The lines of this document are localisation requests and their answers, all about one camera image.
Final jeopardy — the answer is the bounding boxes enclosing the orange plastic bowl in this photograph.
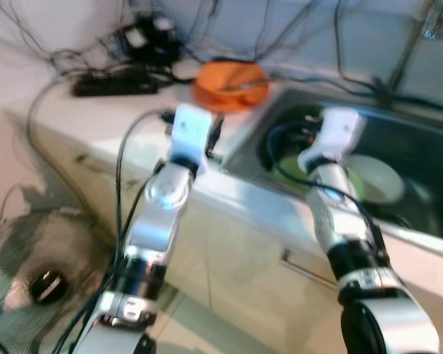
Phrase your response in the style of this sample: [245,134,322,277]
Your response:
[193,60,270,105]

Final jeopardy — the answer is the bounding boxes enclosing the beige kitchen cabinet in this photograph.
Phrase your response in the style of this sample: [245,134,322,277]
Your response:
[4,111,443,354]

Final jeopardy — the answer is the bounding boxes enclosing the orange plastic plate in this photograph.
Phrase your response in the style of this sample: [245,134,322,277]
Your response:
[192,85,270,114]

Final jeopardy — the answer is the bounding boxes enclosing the green plastic plate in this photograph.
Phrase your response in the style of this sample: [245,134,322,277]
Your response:
[272,153,366,204]

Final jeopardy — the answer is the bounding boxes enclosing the metal spoon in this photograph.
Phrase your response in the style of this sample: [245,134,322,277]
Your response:
[220,80,268,95]

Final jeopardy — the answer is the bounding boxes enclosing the white bowl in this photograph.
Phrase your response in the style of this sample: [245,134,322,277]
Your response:
[345,153,407,205]

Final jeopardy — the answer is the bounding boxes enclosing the black power strip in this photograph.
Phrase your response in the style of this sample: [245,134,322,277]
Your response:
[72,70,162,98]

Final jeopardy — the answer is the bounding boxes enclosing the black charger box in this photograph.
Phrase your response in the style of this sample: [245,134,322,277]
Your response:
[118,15,182,63]

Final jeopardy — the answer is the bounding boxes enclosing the stainless steel sink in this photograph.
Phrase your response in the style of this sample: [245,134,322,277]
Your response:
[223,88,443,244]

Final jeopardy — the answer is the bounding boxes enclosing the metal faucet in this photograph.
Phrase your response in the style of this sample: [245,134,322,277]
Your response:
[384,0,443,104]

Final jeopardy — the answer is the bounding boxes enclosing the black mesh floor fan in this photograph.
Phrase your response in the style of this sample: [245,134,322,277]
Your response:
[0,214,115,354]

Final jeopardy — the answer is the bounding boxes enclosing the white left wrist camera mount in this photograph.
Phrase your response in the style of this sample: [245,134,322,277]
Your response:
[166,103,215,167]

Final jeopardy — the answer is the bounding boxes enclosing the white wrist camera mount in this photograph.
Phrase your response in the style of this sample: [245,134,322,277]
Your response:
[297,107,366,174]
[166,103,215,167]

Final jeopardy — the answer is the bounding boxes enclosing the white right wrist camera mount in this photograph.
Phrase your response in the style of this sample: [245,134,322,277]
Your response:
[297,107,366,174]

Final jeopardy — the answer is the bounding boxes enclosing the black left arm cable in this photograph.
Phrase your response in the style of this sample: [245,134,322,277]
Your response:
[55,109,176,354]

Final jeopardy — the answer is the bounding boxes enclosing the long metal cabinet handle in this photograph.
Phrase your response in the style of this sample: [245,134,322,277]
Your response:
[281,249,340,288]

